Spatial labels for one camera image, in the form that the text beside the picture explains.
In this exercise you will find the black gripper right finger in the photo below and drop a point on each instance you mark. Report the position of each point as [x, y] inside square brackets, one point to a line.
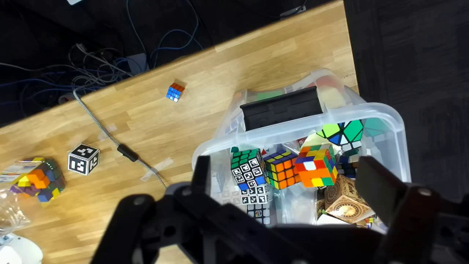
[381, 190]

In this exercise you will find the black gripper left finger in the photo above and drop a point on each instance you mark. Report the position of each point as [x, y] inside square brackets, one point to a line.
[201, 178]

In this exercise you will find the wooden engraved puzzle cube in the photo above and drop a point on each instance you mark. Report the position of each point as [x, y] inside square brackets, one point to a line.
[343, 202]

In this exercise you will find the black white marker-pattern cube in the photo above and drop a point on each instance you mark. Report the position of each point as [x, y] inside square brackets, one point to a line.
[248, 171]

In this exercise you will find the green skewb puzzle cube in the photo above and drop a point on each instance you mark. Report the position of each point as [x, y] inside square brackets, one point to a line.
[345, 134]

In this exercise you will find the orange yellow rubiks cube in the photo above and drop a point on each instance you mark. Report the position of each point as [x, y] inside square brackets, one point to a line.
[280, 170]

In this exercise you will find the small blue orange cube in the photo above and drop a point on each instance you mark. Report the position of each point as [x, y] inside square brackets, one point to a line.
[175, 92]

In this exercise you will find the clear plastic storage box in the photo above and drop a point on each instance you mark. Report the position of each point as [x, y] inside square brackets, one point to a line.
[384, 140]

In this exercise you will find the black white marker cube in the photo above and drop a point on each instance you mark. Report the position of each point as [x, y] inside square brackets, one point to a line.
[82, 161]

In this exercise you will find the clear jar of blocks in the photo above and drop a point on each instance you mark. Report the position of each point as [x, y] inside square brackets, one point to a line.
[37, 178]

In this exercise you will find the black box latch handle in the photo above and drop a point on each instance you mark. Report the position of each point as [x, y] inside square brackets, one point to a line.
[280, 109]

